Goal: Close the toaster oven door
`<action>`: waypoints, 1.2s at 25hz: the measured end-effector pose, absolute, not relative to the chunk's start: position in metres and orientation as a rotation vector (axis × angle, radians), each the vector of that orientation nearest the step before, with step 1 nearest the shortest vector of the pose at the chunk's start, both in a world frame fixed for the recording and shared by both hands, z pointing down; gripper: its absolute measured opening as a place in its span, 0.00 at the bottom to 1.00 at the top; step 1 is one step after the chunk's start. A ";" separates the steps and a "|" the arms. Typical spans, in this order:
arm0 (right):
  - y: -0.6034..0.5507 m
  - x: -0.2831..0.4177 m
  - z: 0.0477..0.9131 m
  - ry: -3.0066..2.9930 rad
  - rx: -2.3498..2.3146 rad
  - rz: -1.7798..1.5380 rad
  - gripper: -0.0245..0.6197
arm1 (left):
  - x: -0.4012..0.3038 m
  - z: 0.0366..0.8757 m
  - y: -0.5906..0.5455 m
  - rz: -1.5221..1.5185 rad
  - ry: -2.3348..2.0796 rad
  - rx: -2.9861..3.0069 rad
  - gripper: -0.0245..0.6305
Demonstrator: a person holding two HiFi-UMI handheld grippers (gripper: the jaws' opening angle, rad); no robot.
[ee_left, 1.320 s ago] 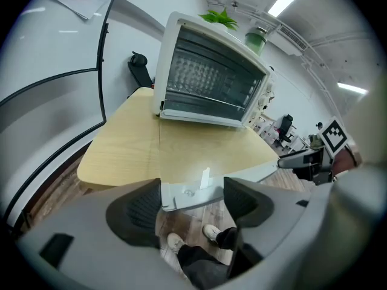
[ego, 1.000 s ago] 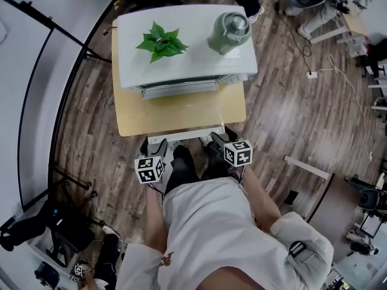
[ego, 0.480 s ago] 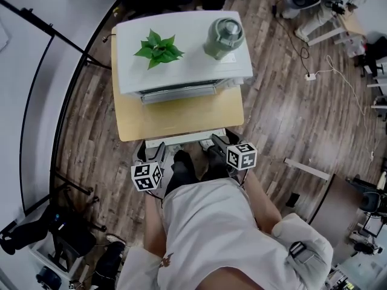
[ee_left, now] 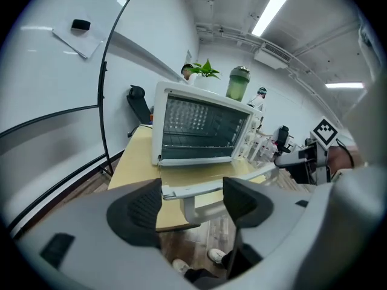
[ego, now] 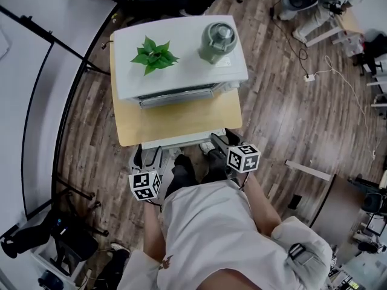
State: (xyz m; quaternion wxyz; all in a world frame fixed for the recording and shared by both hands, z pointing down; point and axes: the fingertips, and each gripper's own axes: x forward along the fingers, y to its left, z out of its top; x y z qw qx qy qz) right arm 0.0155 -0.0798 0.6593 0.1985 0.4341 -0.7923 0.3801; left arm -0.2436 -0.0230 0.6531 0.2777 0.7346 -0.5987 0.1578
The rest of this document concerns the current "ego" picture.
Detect black cable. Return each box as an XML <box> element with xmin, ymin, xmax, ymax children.
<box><xmin>270</xmin><ymin>1</ymin><xmax>309</xmax><ymax>77</ymax></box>

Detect white metal beam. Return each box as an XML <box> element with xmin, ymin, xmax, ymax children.
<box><xmin>285</xmin><ymin>159</ymin><xmax>333</xmax><ymax>181</ymax></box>

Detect white oven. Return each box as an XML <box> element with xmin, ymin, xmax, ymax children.
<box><xmin>109</xmin><ymin>14</ymin><xmax>250</xmax><ymax>109</ymax></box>

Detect black framed whiteboard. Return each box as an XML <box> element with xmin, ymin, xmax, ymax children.
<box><xmin>0</xmin><ymin>0</ymin><xmax>119</xmax><ymax>222</ymax></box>

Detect person's right white shoe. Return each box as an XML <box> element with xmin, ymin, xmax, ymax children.
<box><xmin>199</xmin><ymin>141</ymin><xmax>216</xmax><ymax>156</ymax></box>

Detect square wooden table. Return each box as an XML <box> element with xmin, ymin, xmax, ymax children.
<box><xmin>109</xmin><ymin>34</ymin><xmax>244</xmax><ymax>147</ymax></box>

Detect person's white shirt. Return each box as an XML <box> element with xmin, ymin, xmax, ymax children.
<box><xmin>116</xmin><ymin>179</ymin><xmax>333</xmax><ymax>290</ymax></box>

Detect person's left forearm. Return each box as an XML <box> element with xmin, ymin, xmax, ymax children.
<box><xmin>142</xmin><ymin>202</ymin><xmax>167</xmax><ymax>262</ymax></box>

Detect person's dark trousers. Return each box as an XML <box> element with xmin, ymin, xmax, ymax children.
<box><xmin>164</xmin><ymin>148</ymin><xmax>242</xmax><ymax>198</ymax></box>

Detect person's right forearm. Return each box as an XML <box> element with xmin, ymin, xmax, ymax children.
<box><xmin>244</xmin><ymin>173</ymin><xmax>284</xmax><ymax>235</ymax></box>

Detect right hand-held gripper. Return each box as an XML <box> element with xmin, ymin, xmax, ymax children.
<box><xmin>210</xmin><ymin>127</ymin><xmax>261</xmax><ymax>179</ymax></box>

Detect green shaker bottle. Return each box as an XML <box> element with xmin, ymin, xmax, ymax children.
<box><xmin>197</xmin><ymin>21</ymin><xmax>237</xmax><ymax>66</ymax></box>

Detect wooden desk with white legs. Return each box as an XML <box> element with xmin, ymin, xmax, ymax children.
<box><xmin>304</xmin><ymin>7</ymin><xmax>366</xmax><ymax>48</ymax></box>

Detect white keyboard tray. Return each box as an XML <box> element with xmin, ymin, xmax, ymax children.
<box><xmin>141</xmin><ymin>127</ymin><xmax>227</xmax><ymax>150</ymax></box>

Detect white cable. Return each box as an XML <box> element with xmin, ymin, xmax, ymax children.
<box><xmin>313</xmin><ymin>55</ymin><xmax>383</xmax><ymax>160</ymax></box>

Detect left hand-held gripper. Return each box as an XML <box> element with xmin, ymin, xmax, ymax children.
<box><xmin>128</xmin><ymin>144</ymin><xmax>164</xmax><ymax>202</ymax></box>

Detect small green potted plant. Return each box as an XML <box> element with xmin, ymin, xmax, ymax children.
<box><xmin>129</xmin><ymin>34</ymin><xmax>181</xmax><ymax>77</ymax></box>

